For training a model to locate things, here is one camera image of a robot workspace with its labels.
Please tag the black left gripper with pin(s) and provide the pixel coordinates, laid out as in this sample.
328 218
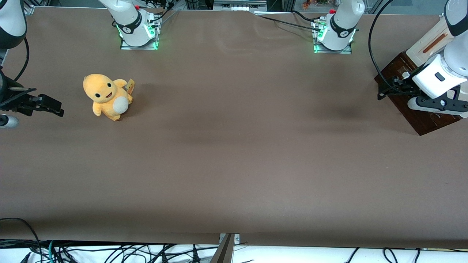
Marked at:
403 87

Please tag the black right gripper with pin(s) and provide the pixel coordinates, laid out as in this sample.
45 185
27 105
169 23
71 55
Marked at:
11 98

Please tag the dark brown wooden drawer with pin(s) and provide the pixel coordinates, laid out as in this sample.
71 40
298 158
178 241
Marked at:
406 109

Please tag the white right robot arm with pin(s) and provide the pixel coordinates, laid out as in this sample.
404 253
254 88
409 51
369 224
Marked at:
11 22

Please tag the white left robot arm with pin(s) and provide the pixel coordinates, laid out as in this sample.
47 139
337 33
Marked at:
342 25

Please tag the cream and brown drawer cabinet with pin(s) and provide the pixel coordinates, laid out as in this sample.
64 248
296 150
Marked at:
427 40

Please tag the yellow plush toy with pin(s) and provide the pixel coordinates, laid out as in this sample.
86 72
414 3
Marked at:
106 98

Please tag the brown table cover sheet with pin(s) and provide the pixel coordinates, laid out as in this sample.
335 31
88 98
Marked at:
234 146

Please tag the grey metal power strip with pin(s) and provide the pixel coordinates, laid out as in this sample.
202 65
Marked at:
239 5

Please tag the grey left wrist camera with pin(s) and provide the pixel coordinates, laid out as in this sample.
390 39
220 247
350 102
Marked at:
415 104

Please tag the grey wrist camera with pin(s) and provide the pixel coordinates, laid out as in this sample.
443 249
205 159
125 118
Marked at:
7 121
415 104

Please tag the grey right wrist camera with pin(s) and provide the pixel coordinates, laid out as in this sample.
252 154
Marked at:
7 121

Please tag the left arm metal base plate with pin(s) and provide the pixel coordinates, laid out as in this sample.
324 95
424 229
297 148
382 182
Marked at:
320 49

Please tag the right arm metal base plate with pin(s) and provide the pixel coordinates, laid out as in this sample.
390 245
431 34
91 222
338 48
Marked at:
126 45

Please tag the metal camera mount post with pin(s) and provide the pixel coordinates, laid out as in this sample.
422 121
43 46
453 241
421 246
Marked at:
226 252

